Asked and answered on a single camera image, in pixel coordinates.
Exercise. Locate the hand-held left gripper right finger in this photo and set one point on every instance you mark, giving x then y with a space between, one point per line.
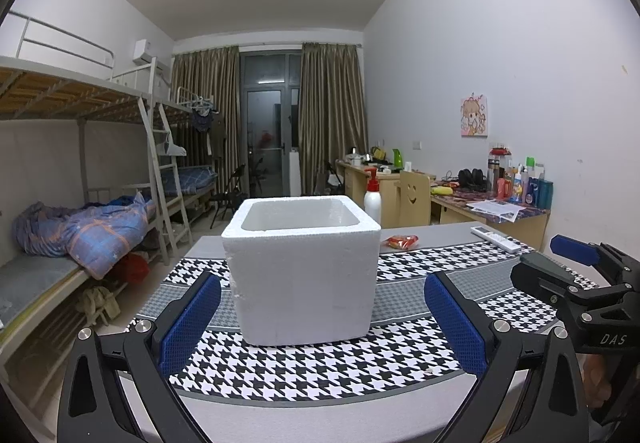
457 323

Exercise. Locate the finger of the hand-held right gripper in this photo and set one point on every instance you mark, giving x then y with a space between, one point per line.
540 273
572 248

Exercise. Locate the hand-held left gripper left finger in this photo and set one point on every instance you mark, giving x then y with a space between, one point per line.
190 323

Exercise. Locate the white foam box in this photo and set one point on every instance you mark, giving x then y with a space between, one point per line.
300 283

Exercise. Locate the person's right hand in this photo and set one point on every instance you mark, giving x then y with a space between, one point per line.
595 380

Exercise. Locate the white remote control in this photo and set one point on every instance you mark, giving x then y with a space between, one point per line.
502 238

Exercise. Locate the teal blue bottle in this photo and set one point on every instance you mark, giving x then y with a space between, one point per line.
547 195

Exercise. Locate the dark blue bottle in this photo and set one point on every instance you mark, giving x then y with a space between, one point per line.
535 193

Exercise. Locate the printed paper sheets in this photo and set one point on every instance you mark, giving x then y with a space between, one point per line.
497 209

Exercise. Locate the red bag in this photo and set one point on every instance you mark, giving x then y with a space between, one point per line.
134 268

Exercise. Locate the white blue pump bottle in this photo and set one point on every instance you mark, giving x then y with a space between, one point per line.
516 188

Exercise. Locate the white bottle with green cap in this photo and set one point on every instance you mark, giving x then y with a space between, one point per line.
529 175

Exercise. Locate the red tube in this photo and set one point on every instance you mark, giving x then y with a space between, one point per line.
504 189

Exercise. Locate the beige cloth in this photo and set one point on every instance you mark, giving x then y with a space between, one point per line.
97 305

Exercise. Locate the red snack packet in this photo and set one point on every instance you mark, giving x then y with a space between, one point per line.
400 242

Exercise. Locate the dark thermos flask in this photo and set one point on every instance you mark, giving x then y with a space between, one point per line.
493 178

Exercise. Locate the black headphones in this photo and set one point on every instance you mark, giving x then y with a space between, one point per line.
472 179

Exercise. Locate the white metal bunk bed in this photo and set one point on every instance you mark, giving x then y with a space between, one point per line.
75 93
192 203

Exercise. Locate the blue plaid quilt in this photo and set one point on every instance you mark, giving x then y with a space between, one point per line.
95 238

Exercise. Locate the black white houndstooth mat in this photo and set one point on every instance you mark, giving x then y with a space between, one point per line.
310 368

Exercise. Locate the yellow pouch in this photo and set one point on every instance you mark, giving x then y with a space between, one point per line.
441 190

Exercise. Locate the wooden chair with smiley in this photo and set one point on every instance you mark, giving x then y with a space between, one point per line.
415 200

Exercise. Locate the black folding chair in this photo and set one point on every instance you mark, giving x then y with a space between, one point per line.
330 180
230 195

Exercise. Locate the blue checked bedding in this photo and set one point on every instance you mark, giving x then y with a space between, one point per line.
197 180

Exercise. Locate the white bottle with red pump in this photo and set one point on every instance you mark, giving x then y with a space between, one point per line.
372 205

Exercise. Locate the grey mattress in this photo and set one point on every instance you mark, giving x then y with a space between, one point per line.
35 283

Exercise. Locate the light wooden desk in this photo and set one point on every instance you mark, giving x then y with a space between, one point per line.
355 188

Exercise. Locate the white cabinet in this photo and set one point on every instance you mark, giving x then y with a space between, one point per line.
295 173

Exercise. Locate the dark hanging garment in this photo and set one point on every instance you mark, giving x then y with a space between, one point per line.
218 138

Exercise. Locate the small kettle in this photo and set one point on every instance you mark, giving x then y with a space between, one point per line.
354 157

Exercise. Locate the blue hanging garment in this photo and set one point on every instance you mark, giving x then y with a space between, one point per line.
201 121

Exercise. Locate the glass balcony door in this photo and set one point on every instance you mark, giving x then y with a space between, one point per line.
270 123

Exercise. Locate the brown curtain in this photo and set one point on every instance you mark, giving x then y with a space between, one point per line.
332 113
205 93

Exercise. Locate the white air conditioner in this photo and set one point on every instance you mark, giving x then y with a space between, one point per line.
145 54

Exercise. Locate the pink cartoon wall poster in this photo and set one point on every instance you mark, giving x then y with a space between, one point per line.
474 115

